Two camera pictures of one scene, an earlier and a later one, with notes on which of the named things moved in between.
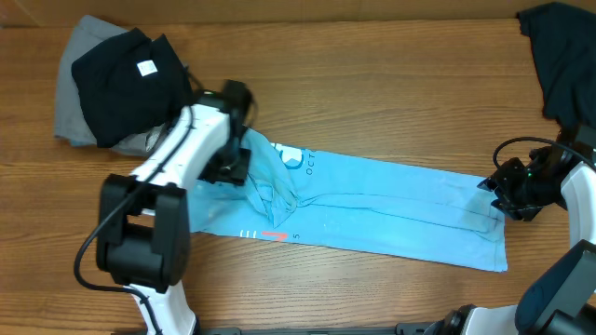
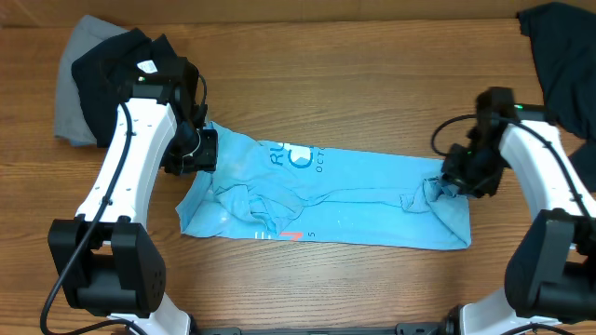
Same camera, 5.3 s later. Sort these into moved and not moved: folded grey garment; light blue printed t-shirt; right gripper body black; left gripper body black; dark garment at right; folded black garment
Moved: left gripper body black; light blue printed t-shirt; right gripper body black
Not moved: folded grey garment; dark garment at right; folded black garment
